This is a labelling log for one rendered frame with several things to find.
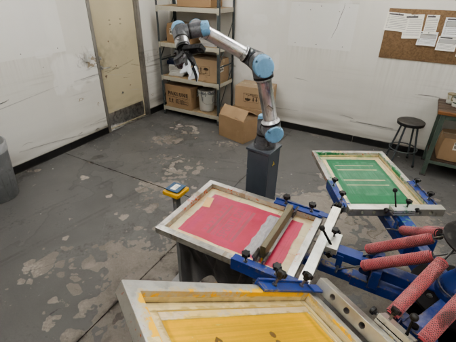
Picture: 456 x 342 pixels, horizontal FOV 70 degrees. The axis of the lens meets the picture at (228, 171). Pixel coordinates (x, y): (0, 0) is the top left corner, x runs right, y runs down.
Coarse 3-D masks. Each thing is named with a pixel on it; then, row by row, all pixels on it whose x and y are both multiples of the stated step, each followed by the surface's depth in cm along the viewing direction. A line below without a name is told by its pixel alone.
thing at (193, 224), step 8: (192, 216) 194; (200, 216) 194; (208, 216) 194; (184, 224) 188; (192, 224) 188; (200, 224) 188; (192, 232) 182; (200, 232) 182; (248, 232) 183; (256, 232) 183; (208, 240) 176; (216, 240) 176; (224, 240) 177; (240, 240) 177; (248, 240) 177; (280, 240) 177; (232, 248) 171; (240, 248) 171; (280, 248) 172; (288, 248) 172; (272, 256) 167; (280, 256) 167; (272, 264) 162
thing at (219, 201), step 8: (216, 200) 209; (224, 200) 209; (232, 200) 209; (200, 208) 201; (208, 208) 201; (216, 208) 201; (248, 208) 202; (256, 208) 202; (256, 216) 195; (264, 216) 195; (248, 224) 189; (256, 224) 189; (296, 224) 190; (288, 232) 183; (296, 232) 183; (288, 240) 177
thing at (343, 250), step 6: (342, 246) 162; (324, 252) 163; (342, 252) 158; (348, 252) 158; (354, 252) 158; (360, 252) 158; (336, 258) 161; (348, 258) 157; (354, 258) 155; (360, 258) 155; (354, 264) 157
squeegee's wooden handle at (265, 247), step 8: (288, 208) 185; (280, 216) 179; (288, 216) 184; (280, 224) 173; (272, 232) 167; (280, 232) 176; (264, 240) 162; (272, 240) 165; (264, 248) 158; (264, 256) 160
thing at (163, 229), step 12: (204, 192) 213; (228, 192) 216; (240, 192) 211; (192, 204) 203; (264, 204) 205; (276, 204) 200; (168, 216) 188; (300, 216) 196; (312, 216) 191; (156, 228) 180; (168, 228) 179; (312, 228) 181; (180, 240) 173; (192, 240) 171; (312, 240) 175; (204, 252) 168; (216, 252) 164; (228, 252) 164; (300, 252) 165; (300, 264) 158
